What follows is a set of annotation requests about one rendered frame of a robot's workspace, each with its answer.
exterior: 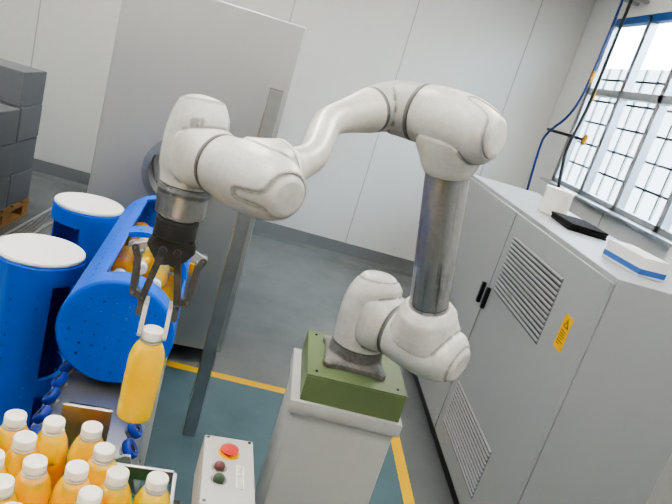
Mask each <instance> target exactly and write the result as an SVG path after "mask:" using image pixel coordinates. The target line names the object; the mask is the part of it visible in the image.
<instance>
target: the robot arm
mask: <svg viewBox="0 0 672 504"><path fill-rule="evenodd" d="M229 131H230V120H229V115H228V111H227V107H226V105H225V104H224V103H223V102H221V101H219V100H216V99H214V98H211V97H209V96H205V95H201V94H188V95H184V96H181V97H180V98H179V99H178V101H177V102H176V104H175V106H174V108H173V110H172V112H171V114H170V117H169V119H168V122H167V125H166V128H165V132H164V135H163V140H162V145H161V150H160V159H159V164H160V177H159V181H158V188H157V192H156V196H157V197H156V203H155V207H154V209H155V210H156V211H157V212H158V213H157V214H156V218H155V222H154V227H153V232H152V235H151V236H150V237H149V239H148V240H145V241H139V240H135V241H134V243H133V245H132V251H133V255H134V260H133V267H132V274H131V281H130V288H129V294H130V295H131V296H135V297H136V298H137V299H138V302H137V306H136V311H135V315H136V316H140V317H141V318H140V322H139V326H138V330H137V334H136V335H137V336H141V333H142V329H143V326H144V322H145V318H146V313H147V309H148V305H149V301H150V296H147V294H148V292H149V289H150V287H151V285H152V283H153V280H154V278H155V276H156V274H157V271H158V269H159V267H160V265H169V266H171V267H174V288H173V301H170V303H169V307H168V312H167V317H166V322H165V327H164V332H163V337H162V341H166V338H167V334H168V329H169V324H170V322H172V323H175V322H176V321H177V317H178V312H179V308H180V307H182V306H186V307H189V306H190V304H191V301H192V298H193V294H194V291H195V288H196V285H197V281H198V278H199V275H200V272H201V270H202V269H203V267H204V266H205V265H206V263H207V255H202V254H200V253H199V252H197V251H196V247H195V240H196V236H197V231H198V227H199V221H202V220H203V219H204V218H205V215H206V211H207V206H208V202H209V198H210V196H211V195H212V196H213V197H214V198H215V199H216V200H218V201H219V202H221V203H223V204H224V205H226V206H228V207H230V208H231V209H233V210H235V211H238V212H240V213H242V214H244V215H247V216H249V217H252V218H255V219H259V220H266V221H278V220H283V219H286V218H289V217H290V216H292V215H293V214H295V213H296V212H297V211H298V210H299V208H300V207H301V205H302V204H303V202H304V199H305V196H306V183H305V180H306V179H308V178H310V177H311V176H313V175H315V174H316V173H317V172H319V171H320V170H321V169H322V168H323V167H324V165H325V164H326V162H327V161H328V159H329V157H330V154H331V152H332V149H333V147H334V144H335V141H336V139H337V136H338V135H339V134H343V133H376V132H388V133H389V134H391V135H395V136H398V137H401V138H404V139H407V140H410V141H412V142H415V143H416V147H417V150H418V154H419V157H420V163H421V166H422V168H423V170H424V172H425V177H424V185H423V194H422V202H421V210H420V218H419V227H418V235H417V243H416V252H415V260H414V268H413V276H412V285H411V293H410V296H409V297H408V298H406V299H404V298H403V297H402V293H403V291H402V288H401V286H400V284H399V282H398V281H397V280H396V279H395V278H394V277H393V276H392V275H390V274H388V273H385V272H381V271H376V270H366V271H364V272H363V273H361V274H360V275H359V276H357V277H356V278H355V279H354V280H353V282H352V283H351V284H350V286H349V287H348V289H347V291H346V293H345V295H344V297H343V300H342V302H341V305H340V308H339V312H338V315H337V319H336V322H335V328H334V332H333V335H332V337H331V336H324V338H323V343H324V344H325V359H324V361H323V365H324V366H325V367H327V368H332V369H339V370H344V371H348V372H352V373H356V374H360V375H364V376H369V377H372V378H375V379H377V380H381V381H384V380H385V378H386V373H385V372H384V370H383V366H382V361H381V358H382V354H384V355H385V356H387V357H388V358H389V359H390V360H392V361H393V362H395V363H396V364H398V365H399V366H401V367H402V368H404V369H406V370H408V371H409V372H411V373H413V374H415V375H417V376H419V377H421V378H424V379H427V380H431V381H436V382H445V381H453V380H455V379H456V378H458V377H459V376H460V374H461V373H462V372H463V371H464V369H465V368H466V366H467V364H468V362H469V360H470V345H469V342H468V340H467V338H466V336H465V335H464V334H463V333H461V332H460V330H461V329H460V325H459V321H458V315H457V311H456V309H455V307H454V306H453V305H452V304H451V303H450V295H451V289H452V283H453V277H454V271H455V264H456V258H457V252H458V246H459V240H460V235H461V230H462V224H463V217H464V211H465V205H466V199H467V193H468V187H469V180H470V179H469V178H471V177H472V176H473V175H474V174H475V172H476V171H477V170H478V168H479V166H480V165H484V164H486V163H489V162H490V161H492V160H493V159H495V158H496V157H497V155H498V154H499V153H500V152H501V150H502V148H503V146H504V144H505V141H506V137H507V124H506V121H505V119H504V117H503V115H502V114H501V113H500V112H499V111H498V110H497V109H496V108H495V107H493V106H492V105H491V104H490V103H488V102H487V101H485V100H483V99H481V98H479V97H477V96H475V95H472V94H469V93H467V92H464V91H460V90H457V89H454V88H450V87H447V86H438V85H433V84H429V83H424V82H418V81H415V80H409V79H400V80H391V81H385V82H380V83H377V84H374V85H372V86H369V87H366V88H363V89H361V90H359V91H357V92H355V93H354V94H352V95H349V96H347V97H345V98H343V99H341V100H338V101H336V102H334V103H331V104H329V105H327V106H325V107H324V108H322V109H321V110H319V111H318V112H317V113H316V114H315V116H314V117H313V118H312V120H311V122H310V124H309V127H308V130H307V132H306V135H305V137H304V140H303V143H302V145H300V146H296V147H292V145H291V144H289V143H288V142H287V141H285V140H283V139H280V138H256V137H245V138H237V137H234V136H233V135H232V134H231V133H230V132H229ZM147 247H149V249H150V251H151V253H152V255H153V257H154V259H155V260H154V263H153V265H152V267H151V269H150V272H149V274H148V276H147V278H146V281H145V283H144V285H143V288H142V290H141V289H140V288H138V284H139V277H140V270H141V263H142V256H143V253H145V251H146V248H147ZM192 256H193V257H194V261H193V263H194V265H195V266H194V269H193V273H192V276H191V279H190V283H189V286H188V289H187V293H186V296H185V297H181V282H182V265H183V264H184V263H185V262H186V261H187V260H189V259H190V258H191V257H192Z"/></svg>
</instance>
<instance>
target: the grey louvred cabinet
mask: <svg viewBox="0 0 672 504"><path fill-rule="evenodd" d="M469 179H470V180H469V187H468V193H467V199H466V205H465V211H464V217H463V224H462V230H461V235H460V240H459V246H458V252H457V258H456V264H455V271H454V277H453V283H452V289H451V295H450V303H451V304H452V305H453V306H454V307H455V309H456V311H457V315H458V321H459V325H460V329H461V330H460V332H461V333H463V334H464V335H465V336H466V338H467V340H468V342H469V345H470V360H469V362H468V364H467V366H466V368H465V369H464V371H463V372H462V373H461V374H460V376H459V377H458V378H456V379H455V380H453V381H445V382H436V381H431V380H427V379H424V378H421V377H419V376H417V375H415V374H413V377H414V380H415V383H416V386H417V389H418V392H419V395H420V399H421V402H422V405H423V408H424V411H425V414H426V418H427V421H428V424H429V427H430V430H431V433H432V436H433V440H434V443H435V446H436V449H437V452H438V455H439V458H440V462H441V465H442V468H443V471H444V474H445V477H446V481H447V484H448V487H449V490H450V493H451V496H452V499H453V503H454V504H646V502H647V500H648V498H649V496H650V494H651V492H652V490H653V488H654V486H655V484H656V483H657V481H658V479H659V477H660V475H661V473H662V471H663V469H664V467H665V465H666V463H667V461H668V459H669V457H670V455H671V453H672V272H671V271H668V273H667V276H666V278H665V280H664V281H663V282H659V281H655V280H651V279H647V278H643V277H639V276H636V275H635V274H633V273H631V272H630V271H628V270H626V269H624V268H623V267H621V266H619V265H618V264H616V263H614V262H613V261H611V260H609V259H607V258H606V257H604V256H602V254H603V250H604V248H605V247H606V245H607V242H608V240H609V239H612V240H616V241H618V240H617V239H615V238H613V237H612V236H610V235H609V236H607V238H606V241H604V240H601V239H597V238H594V237H591V236H587V235H584V234H581V233H577V232H574V231H571V230H568V229H566V228H565V227H564V226H562V225H561V224H560V223H559V222H557V221H556V220H555V219H554V218H552V217H551V216H550V215H548V214H545V213H543V212H541V211H539V209H538V208H539V205H540V203H541V200H542V197H543V196H542V195H540V194H539V193H536V192H532V191H529V190H525V189H522V188H518V187H515V186H512V185H508V184H505V183H501V182H498V181H495V180H491V179H488V178H484V177H481V176H477V175H473V176H472V177H471V178H469Z"/></svg>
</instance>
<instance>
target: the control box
mask: <svg viewBox="0 0 672 504"><path fill-rule="evenodd" d="M225 443H231V444H234V445H236V446H237V447H238V448H239V452H238V454H237V455H235V456H227V455H225V454H224V453H222V451H221V446H222V445H223V444H225ZM216 461H223V462H224V463H225V469H224V470H222V471H219V470H216V469H215V468H214V463H215V462H216ZM241 467H242V468H241ZM240 469H242V471H241V470H240ZM238 471H239V472H238ZM240 471H241V472H242V474H243V475H242V474H241V473H240ZM216 473H222V474H224V476H225V481H224V482H223V483H216V482H215V481H214V480H213V476H214V475H215V474H216ZM239 475H240V476H239ZM241 475H242V476H241ZM238 478H239V479H238ZM238 480H239V481H238ZM241 481H242V482H241ZM239 482H240V483H241V484H238V483H239ZM242 485H243V487H242ZM240 487H241V488H240ZM242 488H243V489H242ZM191 504H255V488H254V462H253V442H249V441H243V440H236V439H230V438H224V437H217V436H211V435H205V436H204V439H203V445H202V447H201V451H200V454H199V458H198V462H197V466H196V470H195V473H194V482H193V492H192V502H191Z"/></svg>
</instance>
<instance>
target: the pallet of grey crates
mask: <svg viewBox="0 0 672 504"><path fill-rule="evenodd" d="M46 76H47V72H46V71H43V70H39V69H36V68H33V67H29V66H26V65H22V64H19V63H15V62H12V61H8V60H5V59H2V58H0V228H2V227H4V226H6V225H8V224H10V223H12V222H13V221H15V220H17V219H19V218H21V217H23V216H25V215H26V214H27V212H28V206H29V199H30V198H28V196H29V189H30V183H31V176H32V170H33V168H32V166H33V160H34V153H35V147H36V140H37V137H36V136H38V131H39V125H40V118H41V112H42V102H43V96H44V89H45V83H46Z"/></svg>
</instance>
